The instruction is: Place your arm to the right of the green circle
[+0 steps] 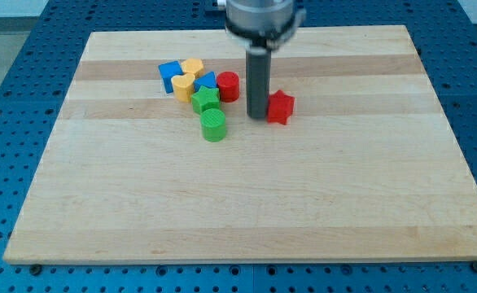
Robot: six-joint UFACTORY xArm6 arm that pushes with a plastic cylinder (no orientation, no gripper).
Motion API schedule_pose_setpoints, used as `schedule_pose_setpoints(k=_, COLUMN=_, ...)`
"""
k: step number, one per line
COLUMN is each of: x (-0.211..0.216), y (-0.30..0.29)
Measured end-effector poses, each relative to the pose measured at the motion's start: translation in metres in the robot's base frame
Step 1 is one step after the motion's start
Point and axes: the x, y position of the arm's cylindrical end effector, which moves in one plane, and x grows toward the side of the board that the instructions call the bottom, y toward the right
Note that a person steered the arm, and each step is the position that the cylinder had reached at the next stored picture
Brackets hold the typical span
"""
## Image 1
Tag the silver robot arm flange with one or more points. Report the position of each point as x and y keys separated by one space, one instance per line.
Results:
x=261 y=25

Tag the green cylinder block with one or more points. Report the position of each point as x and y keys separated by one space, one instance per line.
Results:
x=213 y=125

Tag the red star block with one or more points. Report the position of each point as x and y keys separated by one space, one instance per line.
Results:
x=280 y=108

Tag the green star block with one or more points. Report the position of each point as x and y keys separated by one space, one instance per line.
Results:
x=205 y=98

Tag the red cylinder block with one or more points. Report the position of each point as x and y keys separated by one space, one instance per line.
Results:
x=228 y=84

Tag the blue triangle block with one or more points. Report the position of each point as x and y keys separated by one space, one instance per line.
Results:
x=207 y=80

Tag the yellow heart block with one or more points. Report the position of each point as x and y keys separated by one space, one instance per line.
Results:
x=183 y=87

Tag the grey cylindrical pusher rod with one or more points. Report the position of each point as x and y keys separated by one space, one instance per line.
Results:
x=258 y=64

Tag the yellow hexagon block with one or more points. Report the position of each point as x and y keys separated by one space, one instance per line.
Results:
x=193 y=66

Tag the blue cube block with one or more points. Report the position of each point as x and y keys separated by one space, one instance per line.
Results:
x=167 y=72

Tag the wooden board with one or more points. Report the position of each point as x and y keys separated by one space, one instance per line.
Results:
x=367 y=169

